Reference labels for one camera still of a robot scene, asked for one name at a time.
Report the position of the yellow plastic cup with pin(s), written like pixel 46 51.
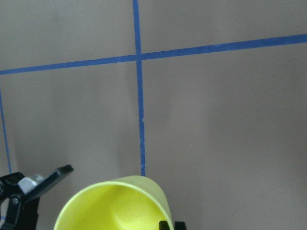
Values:
pixel 127 203

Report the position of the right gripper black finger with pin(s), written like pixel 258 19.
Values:
pixel 178 225

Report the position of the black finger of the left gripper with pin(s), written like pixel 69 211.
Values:
pixel 23 195

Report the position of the brown paper table cover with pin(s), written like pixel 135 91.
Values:
pixel 213 93

